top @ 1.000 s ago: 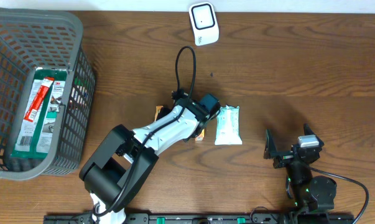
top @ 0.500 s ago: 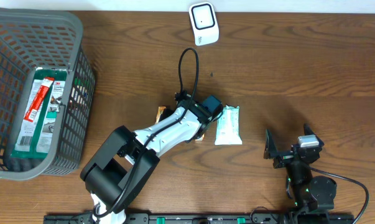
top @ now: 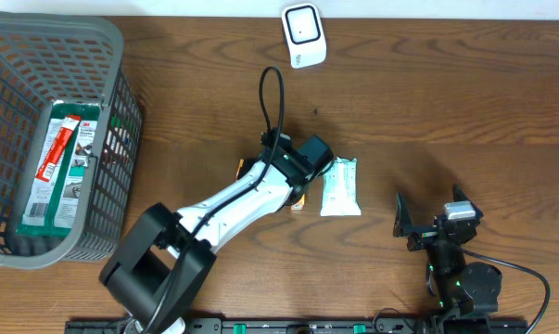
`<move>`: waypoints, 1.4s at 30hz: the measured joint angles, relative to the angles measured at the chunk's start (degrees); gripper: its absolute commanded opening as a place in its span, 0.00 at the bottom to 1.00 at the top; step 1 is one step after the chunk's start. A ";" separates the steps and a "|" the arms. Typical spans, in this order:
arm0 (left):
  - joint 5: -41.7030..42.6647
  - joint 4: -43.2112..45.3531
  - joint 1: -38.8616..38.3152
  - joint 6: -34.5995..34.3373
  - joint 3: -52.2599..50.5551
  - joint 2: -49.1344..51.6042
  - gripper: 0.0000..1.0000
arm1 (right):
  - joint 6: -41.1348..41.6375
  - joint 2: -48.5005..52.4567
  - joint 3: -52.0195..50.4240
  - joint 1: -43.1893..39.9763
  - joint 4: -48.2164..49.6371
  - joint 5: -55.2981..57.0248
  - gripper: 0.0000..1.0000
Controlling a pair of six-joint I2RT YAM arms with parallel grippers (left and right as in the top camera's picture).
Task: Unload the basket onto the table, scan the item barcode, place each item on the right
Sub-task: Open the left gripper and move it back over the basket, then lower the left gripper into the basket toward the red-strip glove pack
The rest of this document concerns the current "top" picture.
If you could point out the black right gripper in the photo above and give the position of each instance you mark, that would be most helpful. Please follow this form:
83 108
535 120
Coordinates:
404 225

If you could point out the mint green wipes packet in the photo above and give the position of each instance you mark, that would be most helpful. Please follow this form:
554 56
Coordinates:
340 192

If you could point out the orange tissue pack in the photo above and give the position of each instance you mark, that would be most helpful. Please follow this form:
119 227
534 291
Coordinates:
299 205
239 169

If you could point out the red and white package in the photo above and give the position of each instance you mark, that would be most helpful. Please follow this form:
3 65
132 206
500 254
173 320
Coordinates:
58 136

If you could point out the dark green package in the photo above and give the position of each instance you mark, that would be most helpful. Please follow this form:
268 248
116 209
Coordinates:
51 207

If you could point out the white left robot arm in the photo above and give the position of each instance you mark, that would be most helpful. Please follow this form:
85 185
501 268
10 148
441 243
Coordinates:
160 266

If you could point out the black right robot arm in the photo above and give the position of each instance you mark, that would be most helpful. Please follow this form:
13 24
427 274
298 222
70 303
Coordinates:
468 292

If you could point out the white barcode scanner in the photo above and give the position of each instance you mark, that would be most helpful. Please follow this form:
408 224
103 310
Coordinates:
304 34

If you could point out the grey plastic mesh basket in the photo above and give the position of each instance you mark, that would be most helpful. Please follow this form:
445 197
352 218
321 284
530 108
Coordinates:
46 59

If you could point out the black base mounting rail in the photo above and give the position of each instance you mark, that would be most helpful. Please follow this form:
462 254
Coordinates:
387 324

